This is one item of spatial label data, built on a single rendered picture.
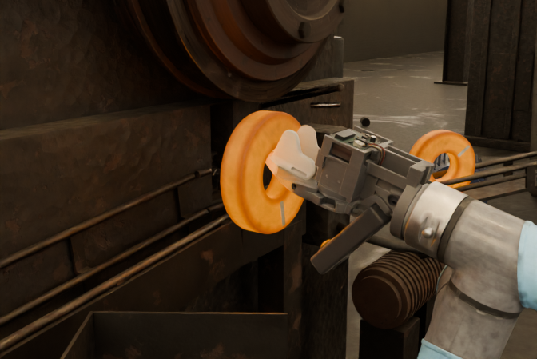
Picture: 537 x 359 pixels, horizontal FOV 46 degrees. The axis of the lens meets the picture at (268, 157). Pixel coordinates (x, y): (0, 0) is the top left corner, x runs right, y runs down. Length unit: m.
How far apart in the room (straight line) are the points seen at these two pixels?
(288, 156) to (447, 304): 0.24
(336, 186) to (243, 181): 0.11
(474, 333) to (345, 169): 0.21
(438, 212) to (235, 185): 0.23
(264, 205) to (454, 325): 0.26
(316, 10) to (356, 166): 0.38
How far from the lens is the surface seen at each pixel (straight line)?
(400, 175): 0.68
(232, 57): 0.92
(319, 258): 0.75
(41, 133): 0.85
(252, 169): 0.73
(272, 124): 0.76
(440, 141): 1.34
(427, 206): 0.66
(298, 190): 0.71
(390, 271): 1.27
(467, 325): 0.67
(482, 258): 0.65
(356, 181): 0.68
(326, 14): 1.00
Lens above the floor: 1.02
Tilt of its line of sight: 13 degrees down
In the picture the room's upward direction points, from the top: straight up
